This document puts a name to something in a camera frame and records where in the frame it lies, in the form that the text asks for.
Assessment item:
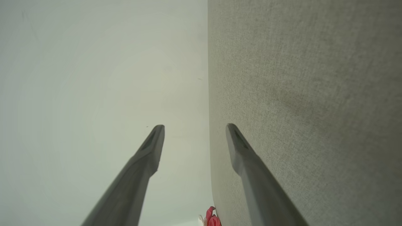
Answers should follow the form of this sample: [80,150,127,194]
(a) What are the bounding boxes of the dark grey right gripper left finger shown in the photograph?
[81,125,165,226]

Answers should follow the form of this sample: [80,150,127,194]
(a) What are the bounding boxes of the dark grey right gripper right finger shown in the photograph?
[225,123,310,226]

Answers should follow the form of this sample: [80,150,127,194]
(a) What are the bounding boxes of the red jersey with large 23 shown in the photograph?
[198,206,222,226]

